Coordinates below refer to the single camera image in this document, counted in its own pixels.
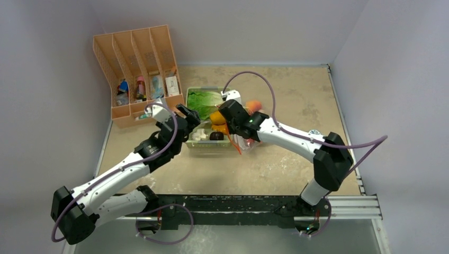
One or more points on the fake dark purple plum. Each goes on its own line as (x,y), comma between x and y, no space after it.
(216,136)

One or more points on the blue object in organizer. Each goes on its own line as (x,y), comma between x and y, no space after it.
(123,87)

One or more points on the fake napa cabbage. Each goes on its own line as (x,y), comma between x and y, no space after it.
(204,102)

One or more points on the light blue packet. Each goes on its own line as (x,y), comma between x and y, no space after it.
(156,87)

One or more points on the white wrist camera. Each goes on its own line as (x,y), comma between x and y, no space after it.
(158,111)
(231,95)

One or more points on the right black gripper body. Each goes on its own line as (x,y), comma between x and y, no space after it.
(231,114)

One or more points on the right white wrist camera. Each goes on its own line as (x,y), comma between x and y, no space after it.
(231,95)

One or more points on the fake peach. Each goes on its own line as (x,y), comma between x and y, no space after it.
(253,106)

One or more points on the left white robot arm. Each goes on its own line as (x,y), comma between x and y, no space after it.
(77,212)

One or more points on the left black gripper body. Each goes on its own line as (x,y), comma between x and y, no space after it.
(177,150)

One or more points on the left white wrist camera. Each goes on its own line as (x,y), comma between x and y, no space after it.
(158,111)

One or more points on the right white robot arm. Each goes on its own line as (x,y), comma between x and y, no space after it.
(330,157)

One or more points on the pink plastic file organizer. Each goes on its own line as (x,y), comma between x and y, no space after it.
(140,67)

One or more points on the fake orange ginger root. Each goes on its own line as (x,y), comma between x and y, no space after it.
(220,128)

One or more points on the fake white garlic bulb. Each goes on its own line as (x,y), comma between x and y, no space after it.
(199,134)

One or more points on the white packaged item card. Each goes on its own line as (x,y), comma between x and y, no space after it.
(172,86)

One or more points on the fake yellow lemon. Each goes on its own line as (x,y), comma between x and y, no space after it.
(216,118)

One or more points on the clear zip top bag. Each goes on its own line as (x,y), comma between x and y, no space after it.
(241,144)

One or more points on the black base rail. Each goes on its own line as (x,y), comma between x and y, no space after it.
(285,212)

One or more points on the pink capped bottle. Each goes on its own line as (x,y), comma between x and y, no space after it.
(140,91)

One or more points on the green white glue stick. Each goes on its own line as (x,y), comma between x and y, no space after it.
(143,116)

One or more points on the light green plastic basket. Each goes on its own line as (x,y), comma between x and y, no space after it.
(206,124)

